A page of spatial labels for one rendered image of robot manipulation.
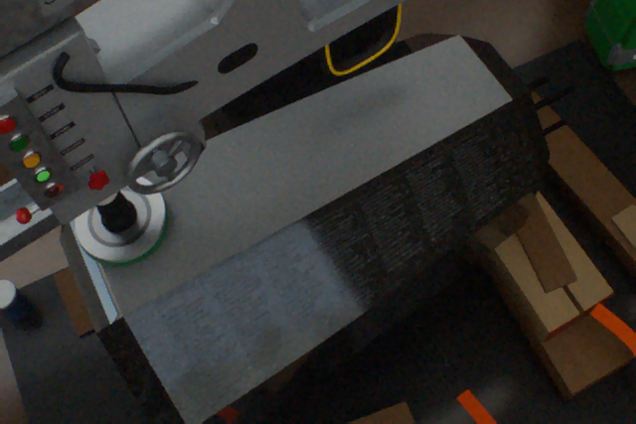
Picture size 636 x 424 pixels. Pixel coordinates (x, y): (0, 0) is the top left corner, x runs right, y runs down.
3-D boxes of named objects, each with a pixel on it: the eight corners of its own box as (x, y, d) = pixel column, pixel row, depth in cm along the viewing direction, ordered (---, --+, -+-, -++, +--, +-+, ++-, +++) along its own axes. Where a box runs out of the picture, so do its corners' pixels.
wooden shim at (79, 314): (54, 276, 253) (53, 275, 252) (79, 263, 255) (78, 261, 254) (79, 338, 242) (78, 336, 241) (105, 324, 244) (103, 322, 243)
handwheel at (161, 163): (185, 132, 147) (167, 86, 134) (211, 168, 142) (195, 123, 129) (118, 173, 143) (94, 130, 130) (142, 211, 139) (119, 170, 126)
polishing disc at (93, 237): (64, 252, 164) (62, 249, 163) (94, 170, 174) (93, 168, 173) (149, 271, 161) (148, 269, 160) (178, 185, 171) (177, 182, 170)
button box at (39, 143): (74, 178, 131) (12, 82, 106) (79, 188, 130) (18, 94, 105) (36, 202, 129) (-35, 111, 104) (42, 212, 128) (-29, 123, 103)
